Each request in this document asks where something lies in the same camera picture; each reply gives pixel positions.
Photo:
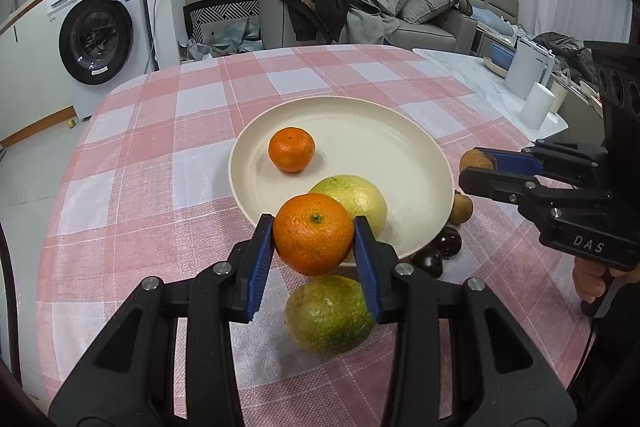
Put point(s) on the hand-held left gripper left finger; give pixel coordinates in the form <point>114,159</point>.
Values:
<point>260,277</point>

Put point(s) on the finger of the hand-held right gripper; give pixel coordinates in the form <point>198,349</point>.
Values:
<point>495,187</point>
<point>520,163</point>

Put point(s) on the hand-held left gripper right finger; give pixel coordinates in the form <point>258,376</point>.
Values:
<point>367,277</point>

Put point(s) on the brown longan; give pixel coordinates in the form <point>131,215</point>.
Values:
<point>475,159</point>
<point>460,208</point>

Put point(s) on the green guava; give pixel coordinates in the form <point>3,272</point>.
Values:
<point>327,317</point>

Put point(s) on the red small fruit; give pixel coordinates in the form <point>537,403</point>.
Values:
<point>428,264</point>

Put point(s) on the orange tangerine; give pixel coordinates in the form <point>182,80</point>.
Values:
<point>291,149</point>
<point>312,234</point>

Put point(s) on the dark purple small fruit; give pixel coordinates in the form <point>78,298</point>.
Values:
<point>448,243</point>

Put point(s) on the yellow guava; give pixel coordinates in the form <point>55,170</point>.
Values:
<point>362,202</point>

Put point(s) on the cream round plate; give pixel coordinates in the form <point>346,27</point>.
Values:
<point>370,142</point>

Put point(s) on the person's right hand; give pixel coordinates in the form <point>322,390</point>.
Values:
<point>587,279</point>

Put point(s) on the white cup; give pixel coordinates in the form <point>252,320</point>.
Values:
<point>537,107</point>

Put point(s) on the cream cup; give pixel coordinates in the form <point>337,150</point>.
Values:
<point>559,97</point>

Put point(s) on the white kettle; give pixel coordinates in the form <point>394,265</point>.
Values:
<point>525,67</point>

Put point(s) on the white marble table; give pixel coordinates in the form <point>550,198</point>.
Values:
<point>470,72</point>

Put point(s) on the dark grey coat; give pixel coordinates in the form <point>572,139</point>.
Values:
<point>565,49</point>

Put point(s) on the light blue cushion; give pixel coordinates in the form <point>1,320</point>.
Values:
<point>492,19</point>

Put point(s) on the pink checkered tablecloth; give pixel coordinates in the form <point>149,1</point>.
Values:
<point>165,157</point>

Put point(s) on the grey sofa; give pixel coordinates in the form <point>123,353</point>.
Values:
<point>435,29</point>

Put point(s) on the grey blanket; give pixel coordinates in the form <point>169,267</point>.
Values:
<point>370,24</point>

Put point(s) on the teal crumpled bags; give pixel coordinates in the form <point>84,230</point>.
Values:
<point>235,37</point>

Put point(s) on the black white patterned basket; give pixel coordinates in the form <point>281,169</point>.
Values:
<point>222,14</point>

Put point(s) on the white washing machine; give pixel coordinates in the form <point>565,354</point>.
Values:
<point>100,37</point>

